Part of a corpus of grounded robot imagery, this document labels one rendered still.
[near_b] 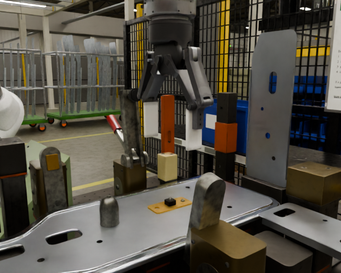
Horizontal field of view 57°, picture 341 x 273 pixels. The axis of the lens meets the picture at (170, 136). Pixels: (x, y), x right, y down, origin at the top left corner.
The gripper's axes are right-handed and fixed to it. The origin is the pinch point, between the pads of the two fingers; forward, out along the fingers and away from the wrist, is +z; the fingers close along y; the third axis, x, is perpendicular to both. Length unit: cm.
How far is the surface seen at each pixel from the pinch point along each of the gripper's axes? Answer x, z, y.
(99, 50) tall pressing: 307, -73, -766
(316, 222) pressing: 16.4, 13.6, 20.2
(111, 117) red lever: -0.6, -0.8, -24.7
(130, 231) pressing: -11.1, 13.5, 4.6
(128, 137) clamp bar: -1.6, 2.2, -13.6
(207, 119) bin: 35.6, 3.3, -29.7
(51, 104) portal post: 276, 100, -1165
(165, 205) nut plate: -1.1, 13.3, -0.2
